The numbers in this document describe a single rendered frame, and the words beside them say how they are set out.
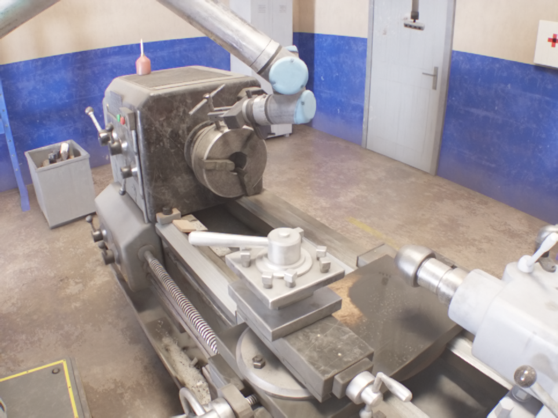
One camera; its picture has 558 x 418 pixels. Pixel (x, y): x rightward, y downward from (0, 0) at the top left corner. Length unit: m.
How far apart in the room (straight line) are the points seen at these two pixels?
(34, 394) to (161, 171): 1.03
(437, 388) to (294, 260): 0.58
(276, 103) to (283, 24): 3.97
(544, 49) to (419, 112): 1.54
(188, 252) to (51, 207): 2.29
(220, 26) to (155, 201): 0.79
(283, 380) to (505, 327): 0.41
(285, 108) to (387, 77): 3.62
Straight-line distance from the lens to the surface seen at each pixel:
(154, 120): 1.43
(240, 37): 0.94
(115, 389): 2.10
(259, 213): 1.58
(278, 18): 5.03
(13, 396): 1.82
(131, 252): 1.61
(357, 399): 0.71
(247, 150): 1.34
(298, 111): 1.09
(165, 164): 1.49
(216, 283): 1.22
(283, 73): 0.94
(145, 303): 1.89
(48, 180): 3.44
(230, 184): 1.39
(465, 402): 1.13
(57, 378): 1.80
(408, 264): 0.84
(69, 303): 2.71
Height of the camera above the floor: 1.57
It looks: 27 degrees down
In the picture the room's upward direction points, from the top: straight up
